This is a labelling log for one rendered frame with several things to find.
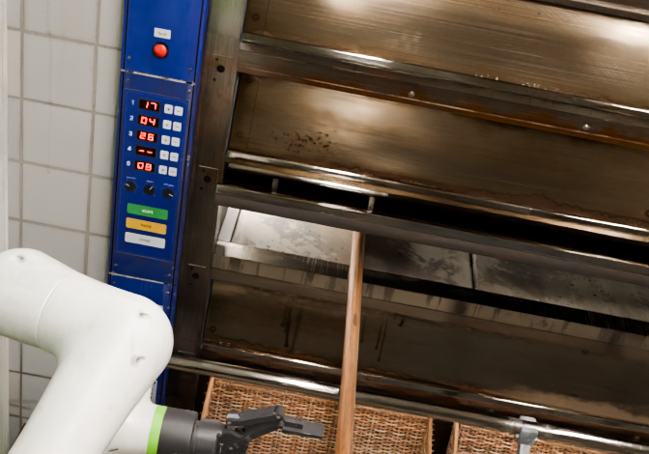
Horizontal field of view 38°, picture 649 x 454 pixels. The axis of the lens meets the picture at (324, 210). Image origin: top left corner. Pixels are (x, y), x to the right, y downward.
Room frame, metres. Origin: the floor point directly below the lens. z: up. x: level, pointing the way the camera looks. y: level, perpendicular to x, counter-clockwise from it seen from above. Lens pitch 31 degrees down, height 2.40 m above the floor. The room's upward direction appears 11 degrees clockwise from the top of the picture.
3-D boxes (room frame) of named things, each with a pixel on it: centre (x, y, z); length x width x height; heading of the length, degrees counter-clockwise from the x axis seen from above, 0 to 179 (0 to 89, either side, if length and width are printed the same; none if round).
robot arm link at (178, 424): (1.19, 0.17, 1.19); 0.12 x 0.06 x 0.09; 2
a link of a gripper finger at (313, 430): (1.19, -0.04, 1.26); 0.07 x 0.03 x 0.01; 92
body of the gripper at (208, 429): (1.19, 0.10, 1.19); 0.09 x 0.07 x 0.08; 92
